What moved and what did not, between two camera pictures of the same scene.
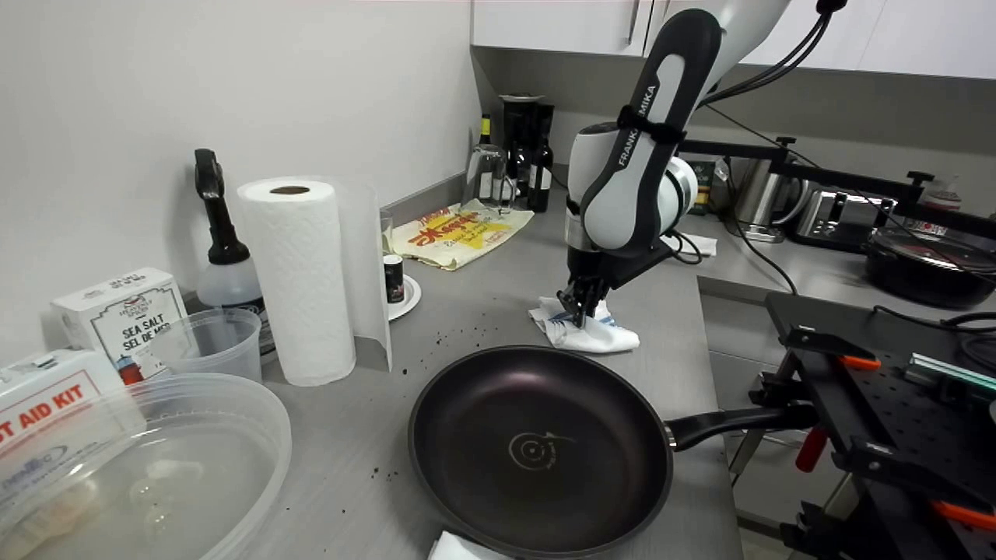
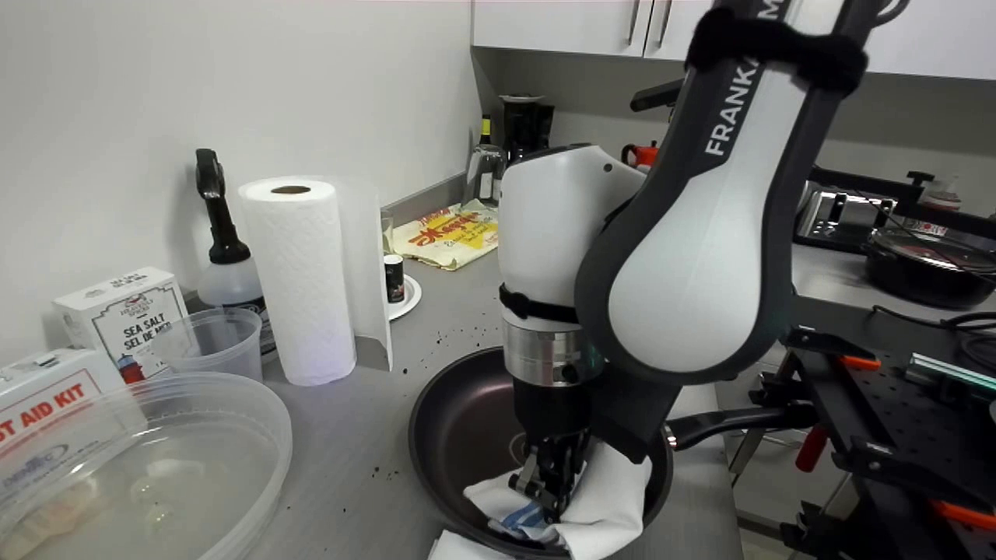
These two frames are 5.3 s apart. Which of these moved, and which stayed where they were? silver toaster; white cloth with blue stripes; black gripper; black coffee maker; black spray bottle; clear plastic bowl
Moved: black gripper; white cloth with blue stripes
Stayed: black coffee maker; clear plastic bowl; black spray bottle; silver toaster
